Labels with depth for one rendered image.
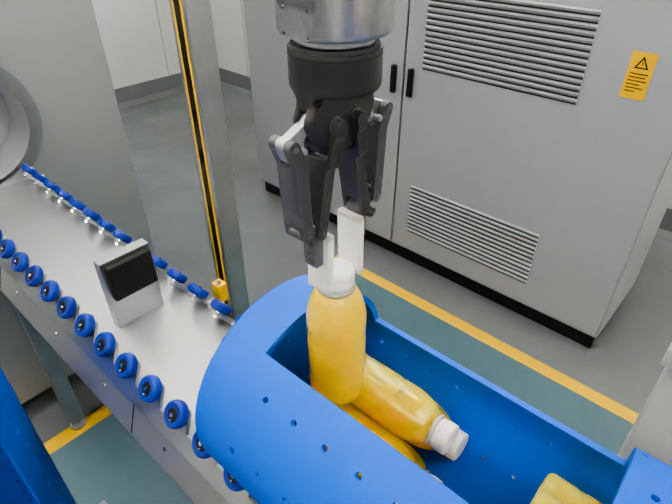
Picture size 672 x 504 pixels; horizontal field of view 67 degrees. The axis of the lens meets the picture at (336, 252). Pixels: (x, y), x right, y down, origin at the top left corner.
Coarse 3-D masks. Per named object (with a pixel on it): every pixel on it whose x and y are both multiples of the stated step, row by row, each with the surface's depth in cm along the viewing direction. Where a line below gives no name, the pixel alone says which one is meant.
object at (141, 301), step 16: (144, 240) 98; (112, 256) 94; (128, 256) 95; (144, 256) 96; (112, 272) 92; (128, 272) 95; (144, 272) 97; (112, 288) 94; (128, 288) 96; (144, 288) 101; (112, 304) 97; (128, 304) 100; (144, 304) 103; (160, 304) 106; (128, 320) 101
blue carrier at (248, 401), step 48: (288, 288) 62; (240, 336) 58; (288, 336) 68; (384, 336) 74; (240, 384) 56; (288, 384) 53; (432, 384) 71; (480, 384) 65; (240, 432) 55; (288, 432) 52; (336, 432) 49; (480, 432) 68; (528, 432) 63; (576, 432) 58; (240, 480) 58; (288, 480) 51; (336, 480) 48; (384, 480) 46; (432, 480) 44; (480, 480) 67; (528, 480) 64; (576, 480) 61; (624, 480) 42
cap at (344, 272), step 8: (336, 264) 53; (344, 264) 53; (352, 264) 53; (336, 272) 52; (344, 272) 52; (352, 272) 52; (336, 280) 51; (344, 280) 51; (352, 280) 52; (336, 288) 51; (344, 288) 52
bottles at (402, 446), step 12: (348, 408) 66; (360, 420) 64; (372, 420) 65; (384, 432) 63; (396, 444) 62; (408, 444) 69; (420, 444) 67; (456, 444) 64; (408, 456) 61; (420, 456) 68; (456, 456) 66
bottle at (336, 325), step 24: (312, 312) 54; (336, 312) 52; (360, 312) 54; (312, 336) 55; (336, 336) 53; (360, 336) 55; (312, 360) 58; (336, 360) 55; (360, 360) 57; (312, 384) 60; (336, 384) 58; (360, 384) 60
